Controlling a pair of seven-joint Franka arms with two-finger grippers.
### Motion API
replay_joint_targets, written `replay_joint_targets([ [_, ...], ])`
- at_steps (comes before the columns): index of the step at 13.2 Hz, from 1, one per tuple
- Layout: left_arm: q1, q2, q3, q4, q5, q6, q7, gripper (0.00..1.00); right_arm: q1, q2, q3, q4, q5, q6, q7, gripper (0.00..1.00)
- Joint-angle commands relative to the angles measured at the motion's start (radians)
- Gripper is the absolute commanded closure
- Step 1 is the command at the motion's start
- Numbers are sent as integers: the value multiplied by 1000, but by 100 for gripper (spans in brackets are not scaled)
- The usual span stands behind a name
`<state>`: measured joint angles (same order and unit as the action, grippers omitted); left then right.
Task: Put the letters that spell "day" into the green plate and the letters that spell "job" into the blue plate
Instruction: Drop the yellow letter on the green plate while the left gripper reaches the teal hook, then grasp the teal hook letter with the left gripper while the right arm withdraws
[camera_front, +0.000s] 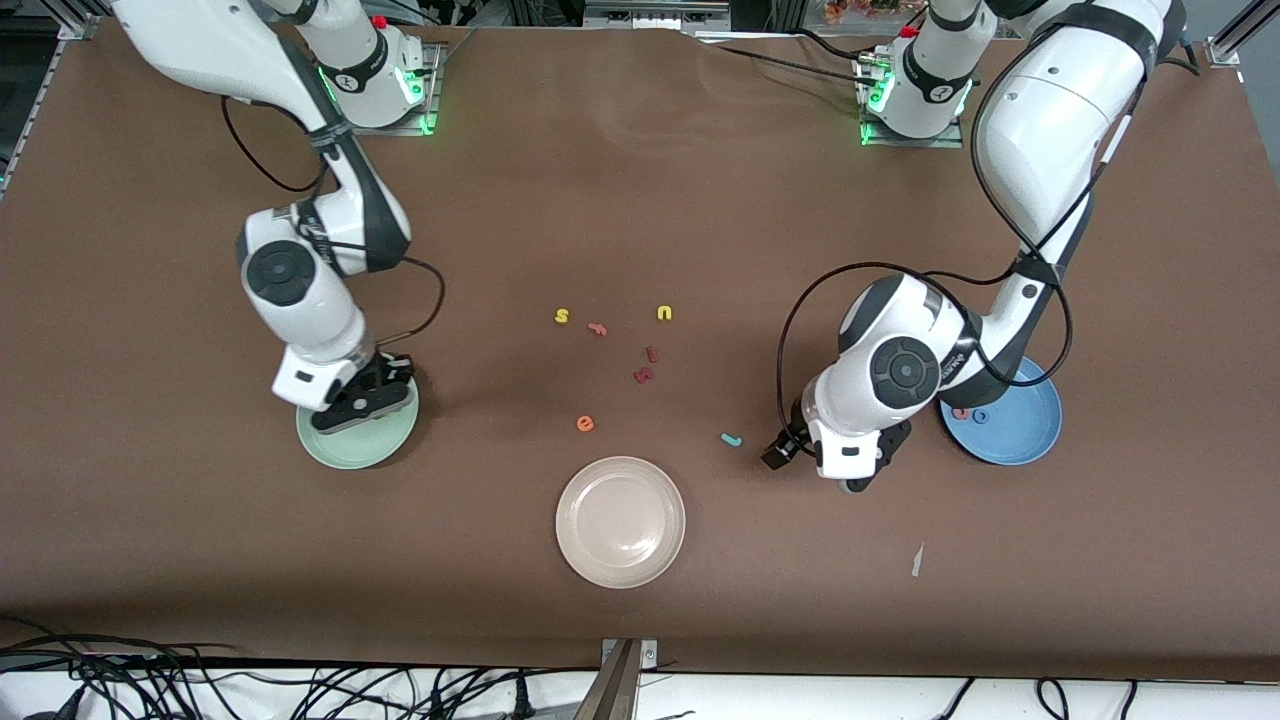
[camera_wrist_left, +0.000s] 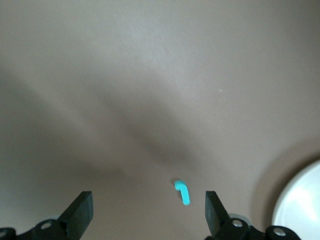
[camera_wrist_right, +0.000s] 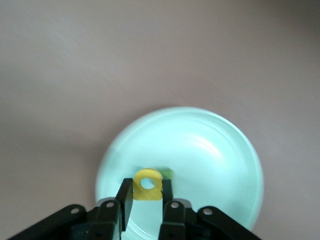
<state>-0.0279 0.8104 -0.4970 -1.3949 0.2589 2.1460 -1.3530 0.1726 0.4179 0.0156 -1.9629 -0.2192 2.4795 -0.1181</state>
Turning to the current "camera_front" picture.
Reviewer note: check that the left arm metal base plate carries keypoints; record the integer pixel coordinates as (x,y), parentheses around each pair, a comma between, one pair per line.
(955,140)

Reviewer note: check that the light green plate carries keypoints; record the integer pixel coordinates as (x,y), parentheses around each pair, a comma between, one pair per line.
(370,450)

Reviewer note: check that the dark red foam letter k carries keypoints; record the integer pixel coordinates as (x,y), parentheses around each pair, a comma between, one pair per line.
(644,375)

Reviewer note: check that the white panel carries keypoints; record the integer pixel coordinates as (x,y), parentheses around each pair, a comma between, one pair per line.
(800,702)

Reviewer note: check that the aluminium camera pole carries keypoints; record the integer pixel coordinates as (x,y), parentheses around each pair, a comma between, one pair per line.
(610,690)

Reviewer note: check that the white paper scrap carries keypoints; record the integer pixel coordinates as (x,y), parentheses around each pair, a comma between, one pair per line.
(917,560)

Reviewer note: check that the blue plate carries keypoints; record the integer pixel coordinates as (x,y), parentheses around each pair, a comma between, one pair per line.
(1030,430)

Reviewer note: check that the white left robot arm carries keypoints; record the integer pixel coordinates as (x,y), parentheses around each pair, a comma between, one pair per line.
(1050,120)

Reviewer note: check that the artificial flowers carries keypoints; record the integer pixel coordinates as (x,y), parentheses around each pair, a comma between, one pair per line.
(860,8)

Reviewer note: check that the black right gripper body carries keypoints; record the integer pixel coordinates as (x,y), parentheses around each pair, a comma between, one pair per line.
(384,373)

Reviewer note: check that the aluminium frame profile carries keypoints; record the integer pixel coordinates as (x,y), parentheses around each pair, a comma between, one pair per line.
(1240,35)
(75,30)

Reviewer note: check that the brown table cover sheet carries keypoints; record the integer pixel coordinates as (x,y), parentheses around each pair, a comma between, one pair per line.
(640,200)

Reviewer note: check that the beige plate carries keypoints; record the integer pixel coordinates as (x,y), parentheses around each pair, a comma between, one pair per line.
(620,522)

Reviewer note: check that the metal mounting bracket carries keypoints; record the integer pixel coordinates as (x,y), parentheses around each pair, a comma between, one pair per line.
(648,655)

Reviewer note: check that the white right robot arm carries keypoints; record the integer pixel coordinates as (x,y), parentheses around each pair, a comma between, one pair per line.
(300,290)

